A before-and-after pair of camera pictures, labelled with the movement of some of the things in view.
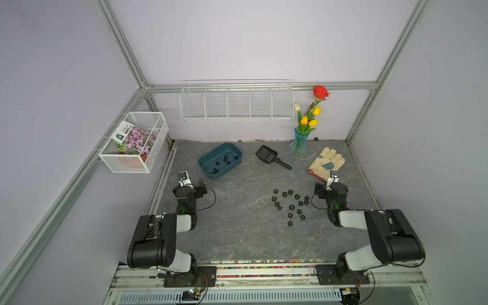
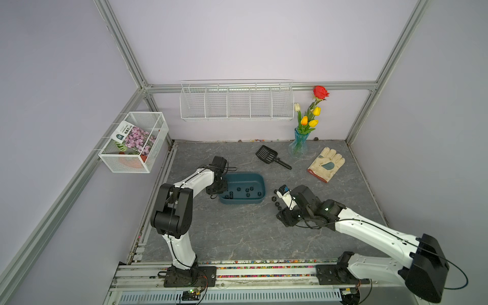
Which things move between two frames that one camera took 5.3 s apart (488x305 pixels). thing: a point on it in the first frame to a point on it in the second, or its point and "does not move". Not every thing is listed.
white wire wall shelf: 236,100 does not move
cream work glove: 326,161 does not move
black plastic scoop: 269,155 does not move
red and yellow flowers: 305,125 does not move
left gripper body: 198,193 to 218,187
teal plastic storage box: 220,161 to 244,188
